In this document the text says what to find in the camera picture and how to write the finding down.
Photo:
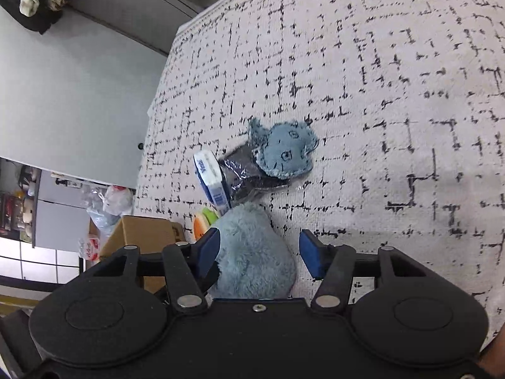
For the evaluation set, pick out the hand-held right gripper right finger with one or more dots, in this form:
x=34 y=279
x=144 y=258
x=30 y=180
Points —
x=311 y=256

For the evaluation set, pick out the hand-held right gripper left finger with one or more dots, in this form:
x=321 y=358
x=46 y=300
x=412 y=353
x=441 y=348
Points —
x=209 y=250

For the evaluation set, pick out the orange green plush toy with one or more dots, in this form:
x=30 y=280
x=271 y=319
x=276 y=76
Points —
x=203 y=223

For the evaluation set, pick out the fluffy blue plush toy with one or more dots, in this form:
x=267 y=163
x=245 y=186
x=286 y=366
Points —
x=252 y=252

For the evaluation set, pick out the cardboard box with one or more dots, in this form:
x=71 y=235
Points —
x=142 y=233

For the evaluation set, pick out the dark plastic-wrapped packet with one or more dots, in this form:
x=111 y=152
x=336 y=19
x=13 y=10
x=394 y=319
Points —
x=238 y=177

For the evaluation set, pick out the person's right forearm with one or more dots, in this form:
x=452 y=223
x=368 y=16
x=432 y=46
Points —
x=494 y=349

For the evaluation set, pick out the grey plastic bag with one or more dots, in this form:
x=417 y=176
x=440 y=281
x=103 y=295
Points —
x=100 y=217

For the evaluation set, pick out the red white printed bag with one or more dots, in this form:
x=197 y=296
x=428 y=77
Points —
x=90 y=248

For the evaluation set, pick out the white kitchen cabinet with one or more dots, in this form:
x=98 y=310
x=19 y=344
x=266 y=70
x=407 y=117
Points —
x=59 y=213

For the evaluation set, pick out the black patterned white blanket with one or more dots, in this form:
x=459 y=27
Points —
x=355 y=87

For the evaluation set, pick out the grey door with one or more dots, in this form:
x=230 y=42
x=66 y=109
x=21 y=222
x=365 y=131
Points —
x=150 y=0

